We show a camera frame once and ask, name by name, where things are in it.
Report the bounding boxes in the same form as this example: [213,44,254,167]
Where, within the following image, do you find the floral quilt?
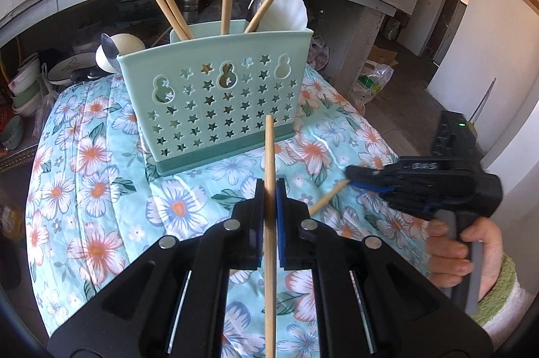
[25,63,430,358]

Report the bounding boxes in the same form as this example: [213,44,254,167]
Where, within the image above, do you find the black electronic box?
[430,110,479,161]

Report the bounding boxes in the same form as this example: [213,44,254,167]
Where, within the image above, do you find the stack of white bowls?
[7,53,43,117]

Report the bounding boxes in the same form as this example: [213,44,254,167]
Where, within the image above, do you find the metal containers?
[181,0,208,23]

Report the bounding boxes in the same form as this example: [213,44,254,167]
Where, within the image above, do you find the white plastic rice spoon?
[95,33,145,73]
[248,0,308,34]

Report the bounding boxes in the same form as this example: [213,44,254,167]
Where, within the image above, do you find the green plastic utensil holder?
[117,20,313,176]

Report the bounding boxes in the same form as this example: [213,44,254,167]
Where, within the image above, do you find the green bowl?
[0,116,24,151]

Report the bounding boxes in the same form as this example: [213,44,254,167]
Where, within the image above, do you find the clear plastic bag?
[351,61,395,104]

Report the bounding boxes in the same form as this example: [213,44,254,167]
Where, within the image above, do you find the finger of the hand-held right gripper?
[350,180,406,208]
[345,164,401,183]

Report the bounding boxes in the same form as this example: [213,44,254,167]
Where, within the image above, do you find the person's right hand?
[426,220,504,292]

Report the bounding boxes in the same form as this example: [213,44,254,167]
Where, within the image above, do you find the cardboard box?
[368,44,399,66]

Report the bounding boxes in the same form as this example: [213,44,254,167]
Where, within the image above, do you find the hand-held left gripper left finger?
[47,179,266,358]

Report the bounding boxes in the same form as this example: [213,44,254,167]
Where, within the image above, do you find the pink plastic bag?
[307,34,334,73]

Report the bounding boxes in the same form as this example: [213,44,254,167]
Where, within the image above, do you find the white patterned bowl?
[45,52,100,83]

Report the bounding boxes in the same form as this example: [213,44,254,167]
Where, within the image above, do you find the metal spoon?
[247,0,269,24]
[100,33,121,63]

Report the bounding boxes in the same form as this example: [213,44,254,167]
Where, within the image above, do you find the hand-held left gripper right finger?
[276,178,493,358]

